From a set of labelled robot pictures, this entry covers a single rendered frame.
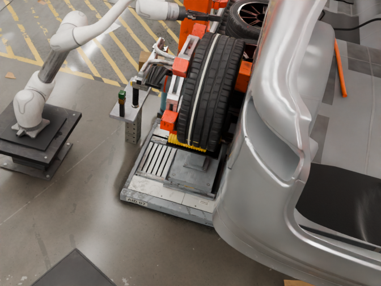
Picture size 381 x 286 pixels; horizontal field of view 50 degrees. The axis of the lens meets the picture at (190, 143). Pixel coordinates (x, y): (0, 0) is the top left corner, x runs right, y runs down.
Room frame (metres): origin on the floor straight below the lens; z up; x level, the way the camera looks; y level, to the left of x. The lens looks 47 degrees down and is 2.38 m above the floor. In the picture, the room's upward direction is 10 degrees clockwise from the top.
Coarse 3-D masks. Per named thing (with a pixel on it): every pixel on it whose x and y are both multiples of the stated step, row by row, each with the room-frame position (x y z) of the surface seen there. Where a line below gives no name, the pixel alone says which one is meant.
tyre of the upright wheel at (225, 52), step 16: (208, 32) 1.98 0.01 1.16; (208, 48) 1.81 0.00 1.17; (224, 48) 1.83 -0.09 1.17; (240, 48) 1.85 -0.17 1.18; (192, 64) 1.70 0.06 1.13; (208, 64) 1.71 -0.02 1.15; (224, 64) 1.72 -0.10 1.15; (240, 64) 2.08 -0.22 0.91; (192, 80) 1.63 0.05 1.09; (208, 80) 1.64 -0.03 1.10; (224, 80) 1.65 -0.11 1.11; (192, 96) 1.58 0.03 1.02; (208, 96) 1.58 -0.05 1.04; (224, 96) 1.59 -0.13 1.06; (192, 112) 1.54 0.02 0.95; (208, 112) 1.54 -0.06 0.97; (224, 112) 1.54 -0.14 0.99; (192, 128) 1.53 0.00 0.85; (208, 128) 1.52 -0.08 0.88; (192, 144) 1.59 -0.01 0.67; (208, 144) 1.53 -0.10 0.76
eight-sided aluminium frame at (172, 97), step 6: (192, 36) 1.97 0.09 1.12; (186, 42) 1.90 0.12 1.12; (192, 42) 1.94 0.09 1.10; (198, 42) 1.96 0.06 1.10; (186, 48) 1.86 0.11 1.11; (192, 48) 1.86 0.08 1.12; (180, 54) 1.78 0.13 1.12; (192, 54) 1.83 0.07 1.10; (192, 60) 2.12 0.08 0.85; (174, 78) 1.68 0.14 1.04; (180, 78) 1.68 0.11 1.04; (174, 84) 1.66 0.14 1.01; (180, 84) 1.66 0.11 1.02; (180, 90) 1.64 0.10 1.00; (168, 96) 1.61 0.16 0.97; (174, 96) 1.61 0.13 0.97; (168, 102) 1.60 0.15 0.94; (174, 102) 1.60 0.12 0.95; (180, 102) 1.97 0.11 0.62; (168, 108) 1.60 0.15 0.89; (174, 108) 1.60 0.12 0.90
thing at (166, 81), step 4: (164, 76) 1.85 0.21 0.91; (168, 76) 1.85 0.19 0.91; (172, 76) 1.85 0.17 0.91; (164, 80) 1.83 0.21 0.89; (168, 80) 1.83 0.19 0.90; (176, 80) 1.83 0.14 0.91; (184, 80) 1.85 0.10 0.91; (164, 84) 1.82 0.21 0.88; (168, 84) 1.82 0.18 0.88; (176, 84) 1.82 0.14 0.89; (184, 84) 1.83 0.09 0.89; (164, 88) 1.81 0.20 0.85; (168, 88) 1.81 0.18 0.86; (176, 88) 1.81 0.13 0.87; (184, 88) 1.81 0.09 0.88; (180, 96) 1.82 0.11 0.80
